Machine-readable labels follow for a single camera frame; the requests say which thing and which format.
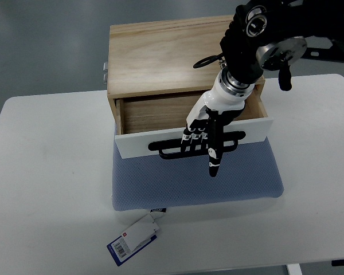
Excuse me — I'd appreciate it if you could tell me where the metal bracket behind cabinet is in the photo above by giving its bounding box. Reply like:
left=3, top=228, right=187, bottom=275
left=103, top=61, right=108, bottom=84

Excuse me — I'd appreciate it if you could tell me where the white table leg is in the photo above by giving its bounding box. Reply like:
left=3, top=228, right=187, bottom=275
left=286, top=264, right=303, bottom=275

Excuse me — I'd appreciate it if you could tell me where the blue mesh cushion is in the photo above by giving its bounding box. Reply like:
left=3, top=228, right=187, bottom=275
left=112, top=140, right=284, bottom=211

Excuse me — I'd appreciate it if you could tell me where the white drawer black handle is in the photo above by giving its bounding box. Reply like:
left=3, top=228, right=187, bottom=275
left=114, top=90, right=273, bottom=159

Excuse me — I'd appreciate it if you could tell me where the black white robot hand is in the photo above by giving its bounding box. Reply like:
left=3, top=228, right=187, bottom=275
left=181, top=69, right=255, bottom=177

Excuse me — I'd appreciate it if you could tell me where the white blue product tag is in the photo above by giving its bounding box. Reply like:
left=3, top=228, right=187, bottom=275
left=107, top=214, right=159, bottom=266

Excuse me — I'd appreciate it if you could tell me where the wooden drawer cabinet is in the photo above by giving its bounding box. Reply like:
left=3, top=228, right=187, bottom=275
left=106, top=15, right=266, bottom=135

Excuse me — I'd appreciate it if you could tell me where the black table control panel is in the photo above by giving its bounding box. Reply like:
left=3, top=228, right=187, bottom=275
left=331, top=259, right=344, bottom=267

